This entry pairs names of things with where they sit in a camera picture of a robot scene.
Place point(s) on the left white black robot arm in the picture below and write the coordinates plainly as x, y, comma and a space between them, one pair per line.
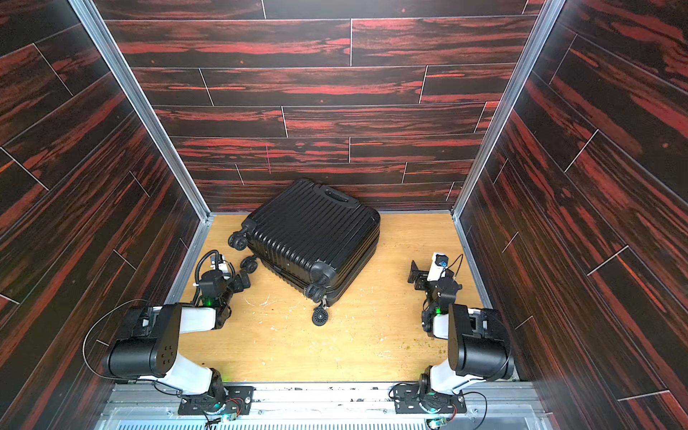
148, 348

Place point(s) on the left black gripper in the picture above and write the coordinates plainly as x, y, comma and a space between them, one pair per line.
238, 286

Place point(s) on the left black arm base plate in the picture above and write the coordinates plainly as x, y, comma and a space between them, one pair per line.
236, 401

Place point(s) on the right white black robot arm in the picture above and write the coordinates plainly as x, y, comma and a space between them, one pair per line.
478, 344

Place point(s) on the aluminium corner post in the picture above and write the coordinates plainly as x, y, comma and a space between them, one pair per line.
96, 28
542, 28

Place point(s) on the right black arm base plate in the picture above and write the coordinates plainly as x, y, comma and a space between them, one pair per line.
411, 398

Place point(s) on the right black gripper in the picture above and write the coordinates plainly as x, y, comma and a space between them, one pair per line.
423, 277

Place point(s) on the black ribbed hard-shell suitcase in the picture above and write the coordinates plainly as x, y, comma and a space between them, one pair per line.
315, 238

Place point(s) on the right aluminium corner post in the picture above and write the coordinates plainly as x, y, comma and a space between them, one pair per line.
542, 28

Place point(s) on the silver aluminium front rail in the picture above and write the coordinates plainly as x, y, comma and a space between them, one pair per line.
332, 406

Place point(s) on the left aluminium corner post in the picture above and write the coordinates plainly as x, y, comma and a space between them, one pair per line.
96, 28

